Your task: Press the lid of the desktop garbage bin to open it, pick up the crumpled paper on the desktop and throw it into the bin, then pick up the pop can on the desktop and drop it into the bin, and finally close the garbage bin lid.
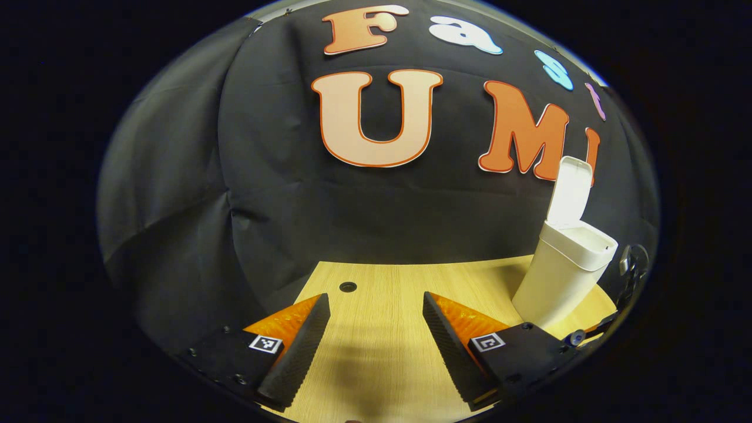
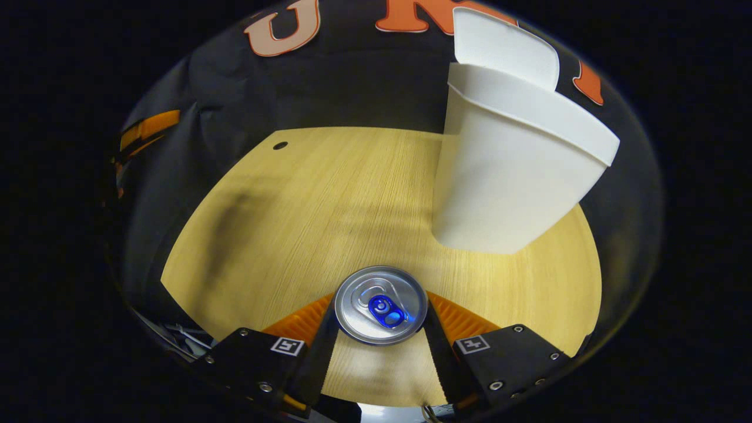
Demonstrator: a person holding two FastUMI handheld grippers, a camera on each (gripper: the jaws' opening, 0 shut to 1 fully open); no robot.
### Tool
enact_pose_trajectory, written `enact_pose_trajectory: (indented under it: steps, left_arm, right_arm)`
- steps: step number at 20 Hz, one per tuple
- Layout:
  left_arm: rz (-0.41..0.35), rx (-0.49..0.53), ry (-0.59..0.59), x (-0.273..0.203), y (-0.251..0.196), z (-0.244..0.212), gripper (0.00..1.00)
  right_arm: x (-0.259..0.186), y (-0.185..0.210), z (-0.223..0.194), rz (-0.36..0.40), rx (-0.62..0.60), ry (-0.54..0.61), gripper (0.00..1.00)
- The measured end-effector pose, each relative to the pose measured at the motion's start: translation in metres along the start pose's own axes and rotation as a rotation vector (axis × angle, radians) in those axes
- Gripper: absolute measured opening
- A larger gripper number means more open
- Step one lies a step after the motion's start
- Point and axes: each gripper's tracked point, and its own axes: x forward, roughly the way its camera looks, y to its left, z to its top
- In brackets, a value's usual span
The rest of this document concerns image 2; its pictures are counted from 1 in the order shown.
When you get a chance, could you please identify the pale cable bundle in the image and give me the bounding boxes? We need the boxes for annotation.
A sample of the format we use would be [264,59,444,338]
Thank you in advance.
[154,320,213,357]

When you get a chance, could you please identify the wooden desktop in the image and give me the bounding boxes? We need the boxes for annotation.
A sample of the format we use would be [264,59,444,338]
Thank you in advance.
[160,126,603,409]

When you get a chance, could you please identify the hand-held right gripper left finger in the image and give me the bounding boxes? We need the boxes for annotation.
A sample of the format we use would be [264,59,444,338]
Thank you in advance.
[194,292,341,419]

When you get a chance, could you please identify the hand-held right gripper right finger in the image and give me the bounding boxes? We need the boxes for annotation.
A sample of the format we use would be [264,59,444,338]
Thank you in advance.
[423,291,570,412]

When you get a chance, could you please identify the silver blue pop can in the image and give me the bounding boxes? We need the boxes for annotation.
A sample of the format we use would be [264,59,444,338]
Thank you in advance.
[335,266,428,346]

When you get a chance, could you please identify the black backdrop cloth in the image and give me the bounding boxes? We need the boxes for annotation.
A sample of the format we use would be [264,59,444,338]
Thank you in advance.
[109,0,664,377]

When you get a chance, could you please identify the white desktop garbage bin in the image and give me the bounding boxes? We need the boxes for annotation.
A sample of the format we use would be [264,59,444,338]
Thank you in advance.
[432,7,620,254]

